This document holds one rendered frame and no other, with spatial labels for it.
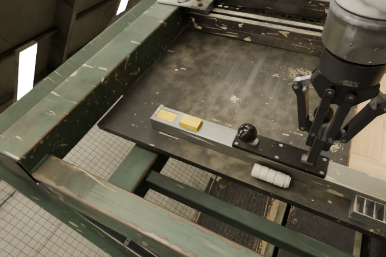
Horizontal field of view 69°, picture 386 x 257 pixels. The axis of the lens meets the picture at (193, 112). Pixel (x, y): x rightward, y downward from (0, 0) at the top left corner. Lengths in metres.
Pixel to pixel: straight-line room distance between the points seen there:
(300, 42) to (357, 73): 0.61
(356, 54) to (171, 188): 0.50
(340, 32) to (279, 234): 0.45
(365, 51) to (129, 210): 0.46
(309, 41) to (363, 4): 0.65
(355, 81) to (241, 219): 0.40
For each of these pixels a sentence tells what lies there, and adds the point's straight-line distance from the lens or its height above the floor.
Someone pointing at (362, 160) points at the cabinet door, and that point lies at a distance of 0.72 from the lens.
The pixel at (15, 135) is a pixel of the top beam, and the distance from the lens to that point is 0.74.
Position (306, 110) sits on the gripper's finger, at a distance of 0.47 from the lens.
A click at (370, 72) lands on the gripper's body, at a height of 1.53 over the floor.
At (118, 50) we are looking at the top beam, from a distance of 0.87.
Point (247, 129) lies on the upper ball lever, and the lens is 0.53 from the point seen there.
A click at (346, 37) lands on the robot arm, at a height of 1.59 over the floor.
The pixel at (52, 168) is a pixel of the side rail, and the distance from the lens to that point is 0.70.
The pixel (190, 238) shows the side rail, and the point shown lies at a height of 1.52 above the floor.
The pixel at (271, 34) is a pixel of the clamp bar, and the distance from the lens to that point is 0.98.
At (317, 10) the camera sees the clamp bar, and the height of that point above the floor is 1.47.
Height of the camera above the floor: 1.69
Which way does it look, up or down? 4 degrees down
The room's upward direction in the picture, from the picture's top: 54 degrees counter-clockwise
